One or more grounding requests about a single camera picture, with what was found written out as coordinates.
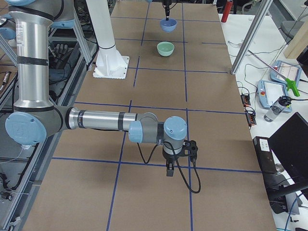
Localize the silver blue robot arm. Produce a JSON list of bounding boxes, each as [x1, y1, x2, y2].
[[5, 0, 187, 176]]

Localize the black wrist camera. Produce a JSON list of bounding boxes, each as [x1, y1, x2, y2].
[[182, 140, 198, 167]]

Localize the green ceramic bowl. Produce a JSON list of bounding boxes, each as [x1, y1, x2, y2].
[[156, 41, 175, 57]]

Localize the red cylinder bottle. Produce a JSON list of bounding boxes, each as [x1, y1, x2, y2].
[[221, 0, 233, 23]]

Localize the black computer box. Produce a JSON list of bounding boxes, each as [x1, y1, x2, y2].
[[253, 136, 285, 175]]

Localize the green handled reacher grabber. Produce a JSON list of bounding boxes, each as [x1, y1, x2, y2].
[[248, 50, 300, 97]]

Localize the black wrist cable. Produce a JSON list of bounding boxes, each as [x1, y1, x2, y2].
[[137, 141, 201, 193]]

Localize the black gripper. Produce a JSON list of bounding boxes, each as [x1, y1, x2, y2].
[[162, 0, 172, 20], [162, 150, 180, 177]]

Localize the black orange connector box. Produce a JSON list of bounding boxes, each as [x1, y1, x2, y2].
[[244, 106, 257, 127], [240, 87, 251, 106]]

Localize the aluminium frame post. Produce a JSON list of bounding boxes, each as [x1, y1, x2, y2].
[[231, 0, 273, 75]]

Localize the aluminium side frame rail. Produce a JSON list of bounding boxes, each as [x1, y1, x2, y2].
[[0, 41, 89, 231]]

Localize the blue teach pendant far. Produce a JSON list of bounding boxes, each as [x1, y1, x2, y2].
[[270, 60, 302, 87]]

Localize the blue teach pendant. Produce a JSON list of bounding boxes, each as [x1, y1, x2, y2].
[[257, 80, 288, 109], [270, 60, 302, 87]]

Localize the blue teach pendant near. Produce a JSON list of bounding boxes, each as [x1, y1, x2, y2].
[[257, 80, 288, 109]]

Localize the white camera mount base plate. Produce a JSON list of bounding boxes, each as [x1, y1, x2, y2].
[[93, 47, 129, 79]]

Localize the clear water bottle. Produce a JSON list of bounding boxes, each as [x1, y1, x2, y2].
[[263, 96, 292, 122]]

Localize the black monitor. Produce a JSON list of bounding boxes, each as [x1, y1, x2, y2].
[[268, 112, 308, 200]]

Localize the white camera mast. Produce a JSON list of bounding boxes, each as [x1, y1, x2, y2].
[[86, 0, 115, 49]]

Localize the blue ceramic bowl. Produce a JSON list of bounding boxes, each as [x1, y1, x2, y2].
[[160, 18, 177, 33]]

